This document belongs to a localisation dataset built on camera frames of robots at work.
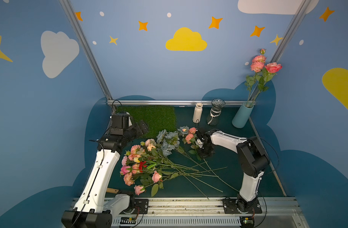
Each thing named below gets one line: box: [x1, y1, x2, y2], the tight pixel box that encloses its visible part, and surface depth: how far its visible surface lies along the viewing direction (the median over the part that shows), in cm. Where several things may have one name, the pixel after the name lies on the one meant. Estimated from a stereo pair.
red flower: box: [138, 161, 147, 173], surface depth 85 cm
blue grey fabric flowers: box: [156, 125, 190, 157], surface depth 92 cm
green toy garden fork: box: [106, 187, 120, 194], surface depth 79 cm
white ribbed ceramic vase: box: [192, 102, 203, 124], surface depth 104 cm
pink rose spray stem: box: [244, 48, 267, 105], surface depth 87 cm
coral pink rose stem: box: [250, 61, 283, 108], surface depth 84 cm
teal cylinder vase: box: [232, 101, 254, 129], surface depth 101 cm
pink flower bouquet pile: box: [119, 139, 227, 200], surface depth 86 cm
